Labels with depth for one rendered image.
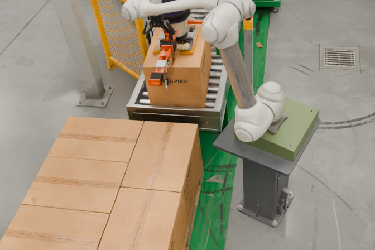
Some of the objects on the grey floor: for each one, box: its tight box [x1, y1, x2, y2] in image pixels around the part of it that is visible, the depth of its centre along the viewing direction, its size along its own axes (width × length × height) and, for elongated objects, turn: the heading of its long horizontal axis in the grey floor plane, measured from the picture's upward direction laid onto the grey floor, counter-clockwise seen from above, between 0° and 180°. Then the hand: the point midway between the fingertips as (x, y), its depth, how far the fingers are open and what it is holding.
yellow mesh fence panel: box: [81, 0, 148, 80], centre depth 372 cm, size 87×10×210 cm, turn 48°
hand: (160, 42), depth 269 cm, fingers open, 13 cm apart
